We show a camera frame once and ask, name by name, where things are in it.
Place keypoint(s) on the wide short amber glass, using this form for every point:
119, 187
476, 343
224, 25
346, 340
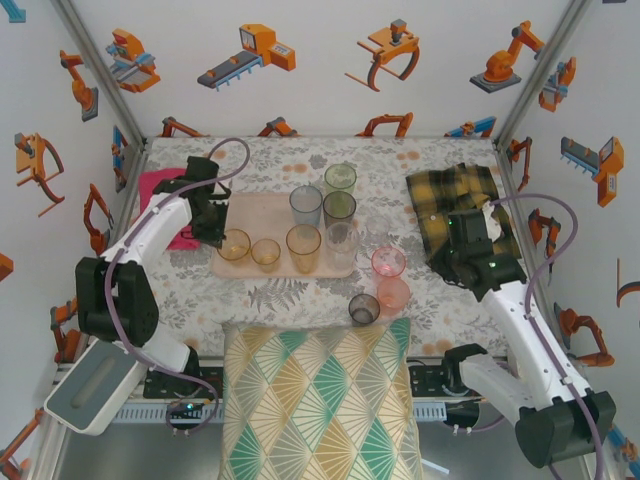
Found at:
233, 247

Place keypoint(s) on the small short amber glass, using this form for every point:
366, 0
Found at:
265, 255

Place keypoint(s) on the tall pink glass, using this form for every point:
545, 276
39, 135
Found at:
388, 265

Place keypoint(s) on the tall amber glass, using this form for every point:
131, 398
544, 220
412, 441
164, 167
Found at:
303, 247

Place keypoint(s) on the tall blue glass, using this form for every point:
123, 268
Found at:
306, 207

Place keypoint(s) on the small clear glass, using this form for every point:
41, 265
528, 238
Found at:
378, 227

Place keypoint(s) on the short grey smoke glass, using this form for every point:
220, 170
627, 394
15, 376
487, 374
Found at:
364, 310

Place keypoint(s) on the tall clear glass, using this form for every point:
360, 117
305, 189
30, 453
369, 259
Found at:
341, 245

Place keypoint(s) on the tall dark olive glass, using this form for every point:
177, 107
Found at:
339, 212

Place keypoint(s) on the tall light green glass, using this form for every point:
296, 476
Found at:
340, 177

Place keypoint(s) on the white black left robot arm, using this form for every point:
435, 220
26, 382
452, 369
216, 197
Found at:
155, 227

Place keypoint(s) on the pink rectangular tray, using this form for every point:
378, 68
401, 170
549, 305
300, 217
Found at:
260, 210

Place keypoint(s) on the folded pink cloth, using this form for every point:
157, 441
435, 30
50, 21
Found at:
150, 182

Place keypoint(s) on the yellow black plaid shirt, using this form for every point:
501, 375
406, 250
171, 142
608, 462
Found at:
435, 200

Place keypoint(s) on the floral grey tablecloth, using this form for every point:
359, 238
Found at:
270, 157

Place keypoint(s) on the small green-lit circuit board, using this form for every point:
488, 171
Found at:
187, 407

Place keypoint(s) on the white box device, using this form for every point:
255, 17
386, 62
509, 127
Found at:
90, 385

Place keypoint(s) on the teal yellow patterned cushion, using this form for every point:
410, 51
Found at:
320, 400

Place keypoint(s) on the aluminium table side rail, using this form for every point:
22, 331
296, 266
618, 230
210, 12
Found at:
124, 200
517, 197

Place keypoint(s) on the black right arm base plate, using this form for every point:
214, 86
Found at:
425, 380

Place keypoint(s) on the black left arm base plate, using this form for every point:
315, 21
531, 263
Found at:
160, 392

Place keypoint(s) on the aluminium frame post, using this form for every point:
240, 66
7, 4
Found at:
92, 55
550, 56

